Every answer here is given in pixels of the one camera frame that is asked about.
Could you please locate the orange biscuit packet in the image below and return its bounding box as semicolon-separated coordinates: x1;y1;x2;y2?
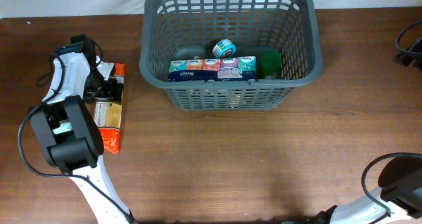
94;63;126;155

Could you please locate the blue round tin can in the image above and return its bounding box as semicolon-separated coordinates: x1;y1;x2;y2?
212;38;237;59

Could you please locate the blue biscuit box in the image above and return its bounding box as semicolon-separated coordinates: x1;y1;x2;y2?
167;56;256;82

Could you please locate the green lid jar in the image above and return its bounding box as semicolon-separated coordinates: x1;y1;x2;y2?
258;51;283;80

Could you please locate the beige brown snack bag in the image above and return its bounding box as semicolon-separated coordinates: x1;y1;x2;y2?
187;58;249;109

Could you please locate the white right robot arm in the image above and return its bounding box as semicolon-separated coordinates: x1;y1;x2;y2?
307;152;421;224

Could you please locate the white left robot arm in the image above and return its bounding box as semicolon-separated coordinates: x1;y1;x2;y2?
24;35;136;223

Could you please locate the grey plastic basket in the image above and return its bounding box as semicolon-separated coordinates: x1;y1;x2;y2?
139;0;323;110

